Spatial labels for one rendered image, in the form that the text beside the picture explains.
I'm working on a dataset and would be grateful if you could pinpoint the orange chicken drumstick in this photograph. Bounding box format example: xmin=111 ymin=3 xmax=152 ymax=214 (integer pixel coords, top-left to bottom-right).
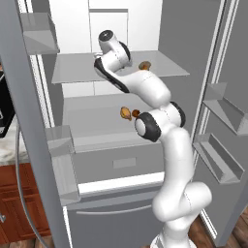
xmin=119 ymin=106 xmax=133 ymax=122

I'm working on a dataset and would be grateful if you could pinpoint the grey glass fridge shelf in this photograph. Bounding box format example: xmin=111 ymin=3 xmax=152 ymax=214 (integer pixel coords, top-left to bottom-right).
xmin=50 ymin=50 xmax=191 ymax=85

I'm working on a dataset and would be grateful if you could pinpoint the grey fridge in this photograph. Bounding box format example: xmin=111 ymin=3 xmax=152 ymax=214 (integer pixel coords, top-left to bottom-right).
xmin=18 ymin=0 xmax=227 ymax=248

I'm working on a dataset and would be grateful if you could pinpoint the small grey door bin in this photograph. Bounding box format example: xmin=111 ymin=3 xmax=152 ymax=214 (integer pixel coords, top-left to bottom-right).
xmin=18 ymin=12 xmax=61 ymax=56

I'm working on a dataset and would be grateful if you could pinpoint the grey left fridge door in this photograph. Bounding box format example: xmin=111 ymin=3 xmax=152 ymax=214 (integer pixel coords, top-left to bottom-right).
xmin=0 ymin=0 xmax=81 ymax=248

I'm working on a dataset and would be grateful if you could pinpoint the grey fridge door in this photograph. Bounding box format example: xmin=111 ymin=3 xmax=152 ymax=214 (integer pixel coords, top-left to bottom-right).
xmin=0 ymin=0 xmax=81 ymax=248
xmin=190 ymin=0 xmax=248 ymax=248

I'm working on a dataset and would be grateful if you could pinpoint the black countertop appliance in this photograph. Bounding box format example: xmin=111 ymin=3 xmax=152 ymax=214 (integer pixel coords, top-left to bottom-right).
xmin=0 ymin=71 xmax=16 ymax=140

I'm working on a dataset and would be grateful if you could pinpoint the grey fridge crisper drawer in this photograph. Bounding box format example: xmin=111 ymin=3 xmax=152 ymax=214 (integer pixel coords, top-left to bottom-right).
xmin=71 ymin=140 xmax=166 ymax=185

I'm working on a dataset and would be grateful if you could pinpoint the tall grey door bin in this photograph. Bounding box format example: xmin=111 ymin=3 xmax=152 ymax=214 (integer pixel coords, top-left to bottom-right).
xmin=45 ymin=125 xmax=81 ymax=206

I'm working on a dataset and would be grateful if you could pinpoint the grey right fridge door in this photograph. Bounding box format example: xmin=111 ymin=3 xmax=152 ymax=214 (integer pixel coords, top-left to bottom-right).
xmin=190 ymin=0 xmax=248 ymax=248

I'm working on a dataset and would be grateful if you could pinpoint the red-brown wooden cupboard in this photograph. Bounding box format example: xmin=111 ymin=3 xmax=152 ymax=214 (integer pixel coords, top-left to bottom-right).
xmin=0 ymin=162 xmax=52 ymax=245

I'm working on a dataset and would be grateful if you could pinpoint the grey freezer drawer front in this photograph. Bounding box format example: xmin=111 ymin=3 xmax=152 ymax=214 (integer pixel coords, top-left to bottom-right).
xmin=65 ymin=189 xmax=167 ymax=248

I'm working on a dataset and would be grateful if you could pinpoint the grey fridge door handle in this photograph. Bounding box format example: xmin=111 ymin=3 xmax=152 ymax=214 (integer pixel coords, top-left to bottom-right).
xmin=15 ymin=124 xmax=49 ymax=248

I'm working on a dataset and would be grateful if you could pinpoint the grey freezer drawer handle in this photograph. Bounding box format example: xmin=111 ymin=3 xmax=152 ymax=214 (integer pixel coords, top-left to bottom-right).
xmin=75 ymin=204 xmax=153 ymax=217

